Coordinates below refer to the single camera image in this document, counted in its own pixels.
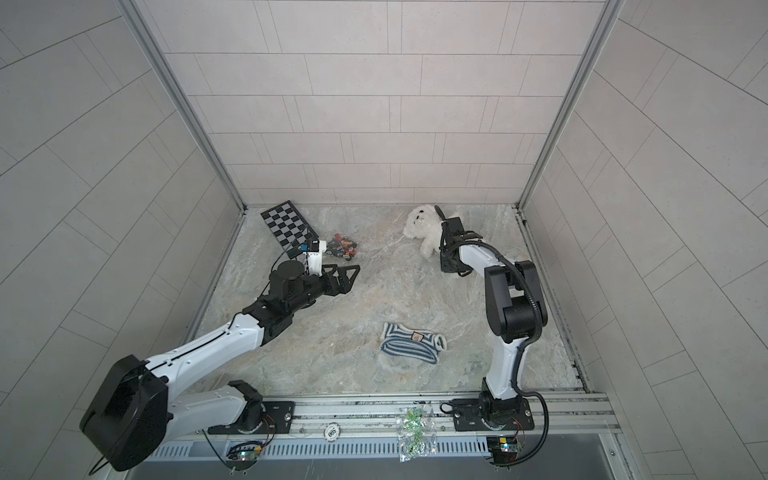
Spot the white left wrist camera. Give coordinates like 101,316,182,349
302,239,327,276

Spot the left green circuit board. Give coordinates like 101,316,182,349
226,441,265,471

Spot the clear bag of green parts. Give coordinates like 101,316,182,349
396,405,437,462

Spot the right aluminium corner post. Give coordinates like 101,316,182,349
517,0,624,212

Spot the bag of colourful small parts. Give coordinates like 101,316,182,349
325,234,358,261

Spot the aluminium corner post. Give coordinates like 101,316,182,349
517,0,624,212
116,0,247,212

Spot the aluminium front mounting rail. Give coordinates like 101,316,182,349
197,391,622,445

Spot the white fluffy teddy bear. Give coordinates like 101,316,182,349
403,205,442,259

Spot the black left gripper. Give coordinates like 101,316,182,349
283,262,360,316

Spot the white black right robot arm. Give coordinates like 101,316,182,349
435,207,548,428

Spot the blue white striped knit sweater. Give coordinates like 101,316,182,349
380,323,448,365

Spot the black corrugated cable conduit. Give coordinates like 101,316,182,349
440,236,551,468

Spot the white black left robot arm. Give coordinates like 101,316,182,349
80,260,361,471

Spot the right circuit board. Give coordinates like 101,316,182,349
486,436,520,467

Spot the round silver rail knob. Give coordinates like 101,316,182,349
324,422,341,443

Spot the black white chessboard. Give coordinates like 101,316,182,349
261,200,318,259

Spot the left aluminium corner post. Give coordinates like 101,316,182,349
116,0,247,212

